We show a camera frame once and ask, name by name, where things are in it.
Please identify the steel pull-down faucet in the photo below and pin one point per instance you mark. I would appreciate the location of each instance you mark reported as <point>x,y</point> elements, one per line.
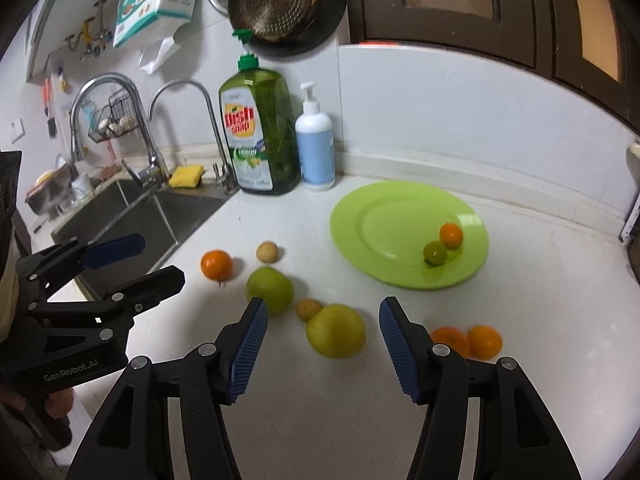
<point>157,170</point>

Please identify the small orange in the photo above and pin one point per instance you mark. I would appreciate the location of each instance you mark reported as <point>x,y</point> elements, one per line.
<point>450,235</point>

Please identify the paper towel packet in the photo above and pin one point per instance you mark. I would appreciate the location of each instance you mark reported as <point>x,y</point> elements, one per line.
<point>150,5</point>

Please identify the white pump bottle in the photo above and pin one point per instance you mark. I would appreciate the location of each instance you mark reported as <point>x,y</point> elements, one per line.
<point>315,150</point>

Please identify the dark wooden cabinet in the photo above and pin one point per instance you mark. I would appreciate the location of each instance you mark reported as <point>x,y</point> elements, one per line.
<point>525,10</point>

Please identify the white plastic bag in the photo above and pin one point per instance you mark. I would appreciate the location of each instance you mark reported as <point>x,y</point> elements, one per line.
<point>160,55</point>

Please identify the stainless steel sink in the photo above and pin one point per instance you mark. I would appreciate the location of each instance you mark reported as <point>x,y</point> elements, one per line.
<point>130,220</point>

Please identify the brass colander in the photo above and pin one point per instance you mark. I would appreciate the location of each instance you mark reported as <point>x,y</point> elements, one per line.
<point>275,5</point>

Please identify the green dish soap bottle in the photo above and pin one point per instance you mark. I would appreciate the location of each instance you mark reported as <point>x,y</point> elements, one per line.
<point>270,125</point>

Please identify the yellow sponge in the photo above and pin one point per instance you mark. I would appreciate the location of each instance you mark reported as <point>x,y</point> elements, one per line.
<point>186,175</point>

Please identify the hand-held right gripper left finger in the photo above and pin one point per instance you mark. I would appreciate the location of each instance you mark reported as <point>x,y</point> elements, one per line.
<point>247,355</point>

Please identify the green apple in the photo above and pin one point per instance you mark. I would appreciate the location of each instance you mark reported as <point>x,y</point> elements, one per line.
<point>272,285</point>

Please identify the steel gooseneck faucet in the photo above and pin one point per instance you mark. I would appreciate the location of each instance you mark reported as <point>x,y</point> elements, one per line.
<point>216,135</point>

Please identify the white cup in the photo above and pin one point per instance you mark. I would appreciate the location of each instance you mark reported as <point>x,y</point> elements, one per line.
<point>82,187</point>

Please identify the yellow-green apple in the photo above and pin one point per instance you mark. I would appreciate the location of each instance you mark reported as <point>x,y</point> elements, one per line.
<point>336,331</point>

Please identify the green plastic plate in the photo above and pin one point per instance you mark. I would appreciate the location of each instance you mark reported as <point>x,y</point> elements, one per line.
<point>390,220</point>

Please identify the person's left hand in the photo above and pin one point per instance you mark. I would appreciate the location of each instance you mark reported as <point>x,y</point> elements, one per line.
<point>60,404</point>

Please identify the small tan fruit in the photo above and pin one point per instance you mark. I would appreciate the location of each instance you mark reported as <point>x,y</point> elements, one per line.
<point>268,252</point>
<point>306,309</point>

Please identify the small green fruit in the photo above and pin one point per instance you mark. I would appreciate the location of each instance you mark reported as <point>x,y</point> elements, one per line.
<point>435,253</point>

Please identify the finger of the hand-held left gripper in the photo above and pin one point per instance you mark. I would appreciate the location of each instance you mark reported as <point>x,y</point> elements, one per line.
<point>115,249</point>
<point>150,285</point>

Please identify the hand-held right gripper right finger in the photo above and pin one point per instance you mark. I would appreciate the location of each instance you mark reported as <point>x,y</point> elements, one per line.
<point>400,350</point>

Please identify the black frying pan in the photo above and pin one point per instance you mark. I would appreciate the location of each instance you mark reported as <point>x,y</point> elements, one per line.
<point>330,10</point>

